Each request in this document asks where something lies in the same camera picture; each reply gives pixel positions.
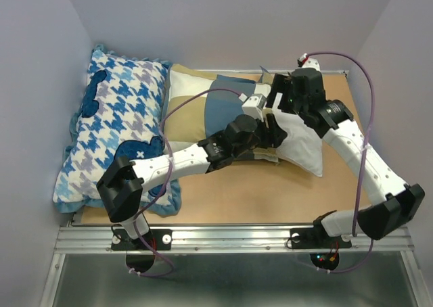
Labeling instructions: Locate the blue tan white patchwork pillow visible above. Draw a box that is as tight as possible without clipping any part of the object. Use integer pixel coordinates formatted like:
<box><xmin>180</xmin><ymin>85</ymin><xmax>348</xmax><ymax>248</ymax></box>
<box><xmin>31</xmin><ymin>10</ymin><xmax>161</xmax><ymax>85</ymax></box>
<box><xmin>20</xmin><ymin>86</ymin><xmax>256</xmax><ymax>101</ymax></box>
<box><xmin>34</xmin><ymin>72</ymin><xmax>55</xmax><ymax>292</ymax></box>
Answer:
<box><xmin>162</xmin><ymin>64</ymin><xmax>273</xmax><ymax>152</ymax></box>

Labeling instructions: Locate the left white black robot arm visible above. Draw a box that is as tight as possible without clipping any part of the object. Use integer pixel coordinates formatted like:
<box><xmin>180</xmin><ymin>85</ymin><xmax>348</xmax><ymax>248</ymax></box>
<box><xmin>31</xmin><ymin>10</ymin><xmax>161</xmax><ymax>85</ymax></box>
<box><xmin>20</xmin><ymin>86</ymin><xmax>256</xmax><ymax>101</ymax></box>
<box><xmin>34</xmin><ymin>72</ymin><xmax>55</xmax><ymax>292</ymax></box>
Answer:
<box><xmin>97</xmin><ymin>114</ymin><xmax>288</xmax><ymax>249</ymax></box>

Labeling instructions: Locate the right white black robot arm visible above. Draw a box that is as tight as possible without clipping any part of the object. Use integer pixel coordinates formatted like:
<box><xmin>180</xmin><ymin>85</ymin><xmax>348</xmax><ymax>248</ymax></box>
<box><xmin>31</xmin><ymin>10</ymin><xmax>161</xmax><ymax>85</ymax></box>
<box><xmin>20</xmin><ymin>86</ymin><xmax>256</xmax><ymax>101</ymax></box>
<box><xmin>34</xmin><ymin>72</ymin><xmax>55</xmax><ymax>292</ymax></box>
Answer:
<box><xmin>267</xmin><ymin>68</ymin><xmax>425</xmax><ymax>246</ymax></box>

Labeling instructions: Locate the blue houndstooth bear pillow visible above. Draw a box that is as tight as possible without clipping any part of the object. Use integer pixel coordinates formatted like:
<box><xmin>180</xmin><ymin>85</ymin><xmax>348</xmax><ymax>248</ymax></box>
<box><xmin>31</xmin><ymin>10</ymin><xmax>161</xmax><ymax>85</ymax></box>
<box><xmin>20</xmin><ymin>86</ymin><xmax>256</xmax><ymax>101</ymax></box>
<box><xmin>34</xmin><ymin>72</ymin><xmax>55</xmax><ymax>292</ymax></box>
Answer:
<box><xmin>53</xmin><ymin>45</ymin><xmax>170</xmax><ymax>213</ymax></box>

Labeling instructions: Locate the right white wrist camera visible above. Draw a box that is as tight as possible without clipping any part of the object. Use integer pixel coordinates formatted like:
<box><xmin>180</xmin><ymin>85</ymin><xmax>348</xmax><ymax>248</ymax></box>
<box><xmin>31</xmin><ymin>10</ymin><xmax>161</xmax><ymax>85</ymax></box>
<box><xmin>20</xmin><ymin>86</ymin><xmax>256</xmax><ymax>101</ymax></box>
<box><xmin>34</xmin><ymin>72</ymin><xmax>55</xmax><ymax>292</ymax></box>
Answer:
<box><xmin>297</xmin><ymin>53</ymin><xmax>321</xmax><ymax>72</ymax></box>

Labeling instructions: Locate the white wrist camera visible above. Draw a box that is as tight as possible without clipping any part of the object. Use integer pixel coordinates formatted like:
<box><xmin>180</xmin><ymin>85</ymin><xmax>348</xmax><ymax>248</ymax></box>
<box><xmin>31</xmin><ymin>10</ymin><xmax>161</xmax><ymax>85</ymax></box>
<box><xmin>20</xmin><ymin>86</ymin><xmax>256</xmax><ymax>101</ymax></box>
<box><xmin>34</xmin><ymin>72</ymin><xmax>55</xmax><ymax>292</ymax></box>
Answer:
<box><xmin>239</xmin><ymin>93</ymin><xmax>267</xmax><ymax>121</ymax></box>
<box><xmin>297</xmin><ymin>53</ymin><xmax>321</xmax><ymax>72</ymax></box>

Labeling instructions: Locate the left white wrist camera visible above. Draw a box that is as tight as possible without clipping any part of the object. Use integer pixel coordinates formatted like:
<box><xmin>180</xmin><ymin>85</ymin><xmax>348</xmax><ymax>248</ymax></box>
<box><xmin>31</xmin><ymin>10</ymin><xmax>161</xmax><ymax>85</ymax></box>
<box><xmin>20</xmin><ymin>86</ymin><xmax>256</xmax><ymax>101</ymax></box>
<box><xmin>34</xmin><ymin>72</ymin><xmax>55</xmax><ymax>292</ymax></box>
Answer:
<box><xmin>239</xmin><ymin>93</ymin><xmax>267</xmax><ymax>121</ymax></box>

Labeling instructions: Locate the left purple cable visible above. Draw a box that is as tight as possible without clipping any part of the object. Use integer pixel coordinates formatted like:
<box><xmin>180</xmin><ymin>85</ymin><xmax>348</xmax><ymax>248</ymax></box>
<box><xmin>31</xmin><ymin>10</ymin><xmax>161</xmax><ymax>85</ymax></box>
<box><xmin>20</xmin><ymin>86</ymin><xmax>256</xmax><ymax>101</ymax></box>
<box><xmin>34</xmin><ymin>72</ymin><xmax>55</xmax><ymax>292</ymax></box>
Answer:
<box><xmin>130</xmin><ymin>89</ymin><xmax>246</xmax><ymax>277</ymax></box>

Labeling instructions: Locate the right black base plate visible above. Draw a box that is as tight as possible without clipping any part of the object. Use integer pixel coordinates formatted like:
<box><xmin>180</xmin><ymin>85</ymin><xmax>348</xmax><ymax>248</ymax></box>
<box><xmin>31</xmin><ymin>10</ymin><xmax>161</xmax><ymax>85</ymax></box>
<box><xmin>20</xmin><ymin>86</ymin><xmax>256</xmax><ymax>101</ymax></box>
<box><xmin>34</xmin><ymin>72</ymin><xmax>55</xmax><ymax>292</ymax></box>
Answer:
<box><xmin>286</xmin><ymin>227</ymin><xmax>352</xmax><ymax>250</ymax></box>

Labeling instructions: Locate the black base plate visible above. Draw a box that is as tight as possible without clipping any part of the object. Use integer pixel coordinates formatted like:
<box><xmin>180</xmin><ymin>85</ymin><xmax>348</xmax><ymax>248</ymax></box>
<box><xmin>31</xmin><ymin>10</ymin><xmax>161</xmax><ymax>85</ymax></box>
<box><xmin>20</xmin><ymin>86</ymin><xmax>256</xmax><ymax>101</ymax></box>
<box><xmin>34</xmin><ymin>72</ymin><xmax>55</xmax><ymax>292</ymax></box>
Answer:
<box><xmin>286</xmin><ymin>227</ymin><xmax>352</xmax><ymax>250</ymax></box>
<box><xmin>110</xmin><ymin>229</ymin><xmax>172</xmax><ymax>251</ymax></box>

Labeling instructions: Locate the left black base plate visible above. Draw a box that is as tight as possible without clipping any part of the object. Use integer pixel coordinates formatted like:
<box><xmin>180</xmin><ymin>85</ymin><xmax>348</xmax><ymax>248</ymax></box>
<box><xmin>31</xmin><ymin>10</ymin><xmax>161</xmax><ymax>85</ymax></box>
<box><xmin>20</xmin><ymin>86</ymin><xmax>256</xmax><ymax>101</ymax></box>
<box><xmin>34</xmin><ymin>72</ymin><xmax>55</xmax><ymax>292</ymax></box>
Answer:
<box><xmin>110</xmin><ymin>229</ymin><xmax>172</xmax><ymax>251</ymax></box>

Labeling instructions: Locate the aluminium mounting rail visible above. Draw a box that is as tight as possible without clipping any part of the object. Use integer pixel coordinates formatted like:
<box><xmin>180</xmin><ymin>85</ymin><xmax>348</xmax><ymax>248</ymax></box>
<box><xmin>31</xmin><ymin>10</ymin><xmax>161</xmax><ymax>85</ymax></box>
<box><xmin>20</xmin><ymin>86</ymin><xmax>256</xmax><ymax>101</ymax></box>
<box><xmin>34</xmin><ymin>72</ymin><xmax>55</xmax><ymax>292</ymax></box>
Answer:
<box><xmin>53</xmin><ymin>222</ymin><xmax>415</xmax><ymax>254</ymax></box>

